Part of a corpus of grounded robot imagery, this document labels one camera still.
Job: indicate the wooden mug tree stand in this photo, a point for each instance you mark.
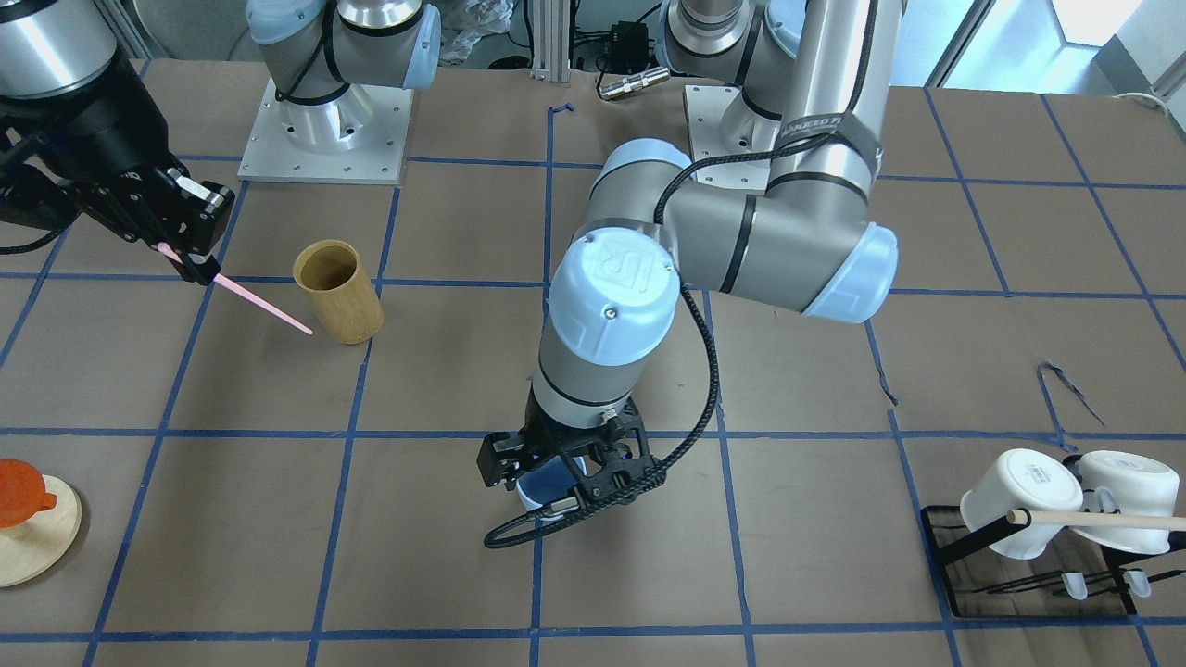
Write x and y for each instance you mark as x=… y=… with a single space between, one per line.
x=35 y=545

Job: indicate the black wire mug rack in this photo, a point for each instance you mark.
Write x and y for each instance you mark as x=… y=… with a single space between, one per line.
x=1002 y=570

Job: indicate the light blue plastic cup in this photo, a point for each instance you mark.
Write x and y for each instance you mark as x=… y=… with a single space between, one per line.
x=545 y=485

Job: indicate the aluminium frame post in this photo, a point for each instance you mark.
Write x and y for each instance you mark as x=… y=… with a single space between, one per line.
x=550 y=25

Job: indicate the wooden dowel rod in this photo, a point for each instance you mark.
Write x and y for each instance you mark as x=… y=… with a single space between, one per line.
x=1094 y=519

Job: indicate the orange plastic mug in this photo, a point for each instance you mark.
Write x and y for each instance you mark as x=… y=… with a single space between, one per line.
x=23 y=493

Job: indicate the pink chopstick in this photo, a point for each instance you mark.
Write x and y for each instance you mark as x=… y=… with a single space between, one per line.
x=246 y=295

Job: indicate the bamboo wooden cup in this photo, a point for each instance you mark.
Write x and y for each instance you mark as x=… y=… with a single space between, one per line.
x=339 y=289

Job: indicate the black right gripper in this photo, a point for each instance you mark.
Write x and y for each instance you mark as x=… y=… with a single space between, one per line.
x=104 y=132

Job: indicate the white ceramic mug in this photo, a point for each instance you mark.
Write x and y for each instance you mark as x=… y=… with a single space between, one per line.
x=1138 y=486
x=1020 y=479

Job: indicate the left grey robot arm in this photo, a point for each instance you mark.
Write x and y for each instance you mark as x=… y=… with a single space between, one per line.
x=654 y=224

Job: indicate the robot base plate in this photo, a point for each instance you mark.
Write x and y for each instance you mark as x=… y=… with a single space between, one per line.
x=732 y=121
x=357 y=139

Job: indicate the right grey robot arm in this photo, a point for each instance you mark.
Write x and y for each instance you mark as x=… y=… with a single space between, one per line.
x=63 y=70

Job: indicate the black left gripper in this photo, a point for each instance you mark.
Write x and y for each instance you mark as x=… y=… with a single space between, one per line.
x=547 y=432

